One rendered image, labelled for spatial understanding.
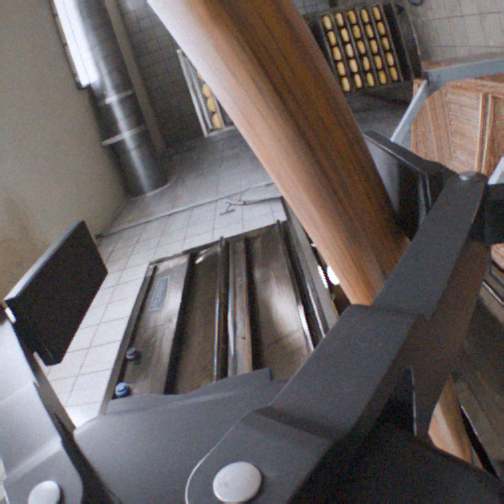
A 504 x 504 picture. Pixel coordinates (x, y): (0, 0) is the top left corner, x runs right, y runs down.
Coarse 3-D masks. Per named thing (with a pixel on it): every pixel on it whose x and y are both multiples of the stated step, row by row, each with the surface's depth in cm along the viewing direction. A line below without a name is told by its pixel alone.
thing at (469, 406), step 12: (456, 372) 84; (456, 384) 81; (468, 396) 77; (468, 408) 74; (480, 408) 73; (468, 420) 72; (480, 420) 71; (468, 432) 73; (480, 432) 68; (492, 432) 67; (480, 444) 66; (492, 444) 64; (480, 456) 67; (492, 456) 62; (492, 468) 61
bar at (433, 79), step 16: (464, 64) 97; (480, 64) 96; (496, 64) 95; (432, 80) 98; (448, 80) 98; (416, 96) 102; (416, 112) 103; (400, 128) 105; (496, 176) 62; (496, 272) 54; (496, 288) 52
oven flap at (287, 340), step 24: (264, 240) 179; (288, 240) 168; (264, 264) 161; (288, 264) 144; (264, 288) 146; (288, 288) 136; (264, 312) 134; (288, 312) 125; (264, 336) 123; (288, 336) 116; (312, 336) 107; (264, 360) 114; (288, 360) 107
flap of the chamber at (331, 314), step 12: (288, 204) 165; (300, 228) 142; (300, 240) 134; (312, 252) 127; (312, 264) 118; (312, 276) 113; (324, 288) 105; (324, 300) 101; (324, 312) 97; (336, 312) 109
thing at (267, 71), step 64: (192, 0) 8; (256, 0) 8; (256, 64) 9; (320, 64) 9; (256, 128) 10; (320, 128) 10; (320, 192) 11; (384, 192) 12; (384, 256) 13; (448, 384) 21; (448, 448) 29
